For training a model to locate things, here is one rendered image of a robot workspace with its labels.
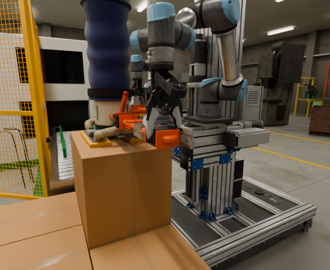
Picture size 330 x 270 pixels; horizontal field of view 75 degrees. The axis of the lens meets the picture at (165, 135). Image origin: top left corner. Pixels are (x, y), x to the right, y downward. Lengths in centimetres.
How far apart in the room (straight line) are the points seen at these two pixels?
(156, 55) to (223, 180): 131
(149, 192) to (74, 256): 39
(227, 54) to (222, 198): 112
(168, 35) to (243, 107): 113
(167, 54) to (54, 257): 89
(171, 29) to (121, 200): 70
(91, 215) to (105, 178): 16
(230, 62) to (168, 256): 92
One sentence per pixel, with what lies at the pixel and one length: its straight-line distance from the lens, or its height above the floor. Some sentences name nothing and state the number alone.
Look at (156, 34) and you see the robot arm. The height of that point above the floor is 135.
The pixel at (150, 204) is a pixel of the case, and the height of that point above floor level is 68.
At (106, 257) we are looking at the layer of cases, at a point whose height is 54.
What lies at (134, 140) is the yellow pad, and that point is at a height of 96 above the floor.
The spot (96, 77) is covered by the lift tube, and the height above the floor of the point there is 126.
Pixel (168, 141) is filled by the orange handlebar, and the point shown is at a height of 107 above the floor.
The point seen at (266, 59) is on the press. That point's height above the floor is 215.
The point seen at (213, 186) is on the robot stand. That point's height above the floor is 49.
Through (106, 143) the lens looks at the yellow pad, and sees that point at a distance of 103.
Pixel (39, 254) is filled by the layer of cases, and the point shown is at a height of 54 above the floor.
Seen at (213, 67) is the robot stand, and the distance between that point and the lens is 153.
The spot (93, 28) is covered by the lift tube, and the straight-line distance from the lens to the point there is 114.
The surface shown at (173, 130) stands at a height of 109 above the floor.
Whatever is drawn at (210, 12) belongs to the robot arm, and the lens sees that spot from 105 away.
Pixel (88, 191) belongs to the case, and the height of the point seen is 81.
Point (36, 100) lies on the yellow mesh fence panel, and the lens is 226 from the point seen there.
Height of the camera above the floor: 120
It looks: 12 degrees down
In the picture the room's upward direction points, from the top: straight up
